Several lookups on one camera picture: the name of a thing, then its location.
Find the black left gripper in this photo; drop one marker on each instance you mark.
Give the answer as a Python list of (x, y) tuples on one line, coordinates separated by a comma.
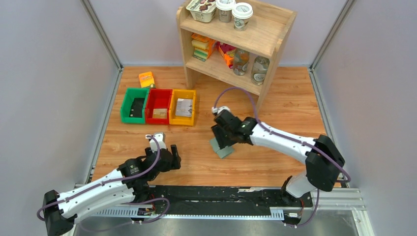
[(174, 159)]

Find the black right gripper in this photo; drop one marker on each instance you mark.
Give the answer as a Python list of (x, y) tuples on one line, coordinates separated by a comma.
[(223, 132)]

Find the teal card holder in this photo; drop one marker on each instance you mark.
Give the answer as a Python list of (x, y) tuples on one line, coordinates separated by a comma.
[(221, 152)]

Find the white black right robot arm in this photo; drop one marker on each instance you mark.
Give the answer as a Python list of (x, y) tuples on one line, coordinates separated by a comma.
[(323, 162)]

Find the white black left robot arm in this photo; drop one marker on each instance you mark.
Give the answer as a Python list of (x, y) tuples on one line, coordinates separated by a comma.
[(126, 184)]

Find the tan card in red bin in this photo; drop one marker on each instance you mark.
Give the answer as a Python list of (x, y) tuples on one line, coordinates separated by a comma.
[(159, 113)]

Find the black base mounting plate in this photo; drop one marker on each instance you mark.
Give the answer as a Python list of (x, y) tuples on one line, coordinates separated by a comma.
[(220, 201)]

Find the white packet in yellow bin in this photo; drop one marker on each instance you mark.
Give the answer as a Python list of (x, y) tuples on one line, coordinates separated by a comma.
[(184, 107)]

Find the black item in green bin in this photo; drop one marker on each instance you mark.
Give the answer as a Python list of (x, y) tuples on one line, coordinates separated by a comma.
[(136, 110)]

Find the red plastic bin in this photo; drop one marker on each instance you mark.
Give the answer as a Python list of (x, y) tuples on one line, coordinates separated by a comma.
[(158, 99)]

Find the yellow plastic bin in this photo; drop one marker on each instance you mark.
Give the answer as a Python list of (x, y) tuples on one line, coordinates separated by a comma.
[(186, 94)]

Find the green plastic bin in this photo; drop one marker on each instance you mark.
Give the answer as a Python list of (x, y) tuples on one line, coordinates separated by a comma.
[(130, 94)]

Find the orange yellow snack box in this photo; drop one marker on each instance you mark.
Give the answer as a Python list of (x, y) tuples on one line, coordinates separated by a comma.
[(146, 80)]

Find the left clear glass bottle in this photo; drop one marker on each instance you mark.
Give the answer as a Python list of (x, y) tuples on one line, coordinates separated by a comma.
[(240, 62)]

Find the clear glass bottle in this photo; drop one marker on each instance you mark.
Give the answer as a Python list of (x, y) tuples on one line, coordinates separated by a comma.
[(259, 70), (240, 62)]

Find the wooden shelf unit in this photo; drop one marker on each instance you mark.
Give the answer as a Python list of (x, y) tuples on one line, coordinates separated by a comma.
[(266, 36)]

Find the right clear glass bottle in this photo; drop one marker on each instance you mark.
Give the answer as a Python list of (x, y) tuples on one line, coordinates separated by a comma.
[(259, 70)]

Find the orange red snack box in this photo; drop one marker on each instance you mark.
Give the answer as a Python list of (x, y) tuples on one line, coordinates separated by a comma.
[(227, 52)]

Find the stack of sponges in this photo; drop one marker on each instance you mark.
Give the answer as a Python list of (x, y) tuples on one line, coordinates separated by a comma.
[(203, 46)]

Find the right coffee cup white lid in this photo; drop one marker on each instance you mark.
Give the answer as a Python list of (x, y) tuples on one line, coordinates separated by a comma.
[(241, 12)]

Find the coffee cup white lid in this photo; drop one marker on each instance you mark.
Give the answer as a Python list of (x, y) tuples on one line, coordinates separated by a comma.
[(224, 8), (241, 12)]

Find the left coffee cup white lid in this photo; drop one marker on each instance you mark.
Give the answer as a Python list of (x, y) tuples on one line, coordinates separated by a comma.
[(224, 8)]

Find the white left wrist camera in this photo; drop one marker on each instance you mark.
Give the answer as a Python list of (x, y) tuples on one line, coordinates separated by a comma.
[(156, 141)]

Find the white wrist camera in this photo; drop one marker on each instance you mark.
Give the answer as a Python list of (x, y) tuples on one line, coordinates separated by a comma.
[(156, 141), (216, 110)]

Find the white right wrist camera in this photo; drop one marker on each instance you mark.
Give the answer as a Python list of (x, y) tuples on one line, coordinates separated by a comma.
[(216, 110)]

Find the aluminium frame rail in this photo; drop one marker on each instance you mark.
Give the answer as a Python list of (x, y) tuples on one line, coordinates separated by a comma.
[(340, 212)]

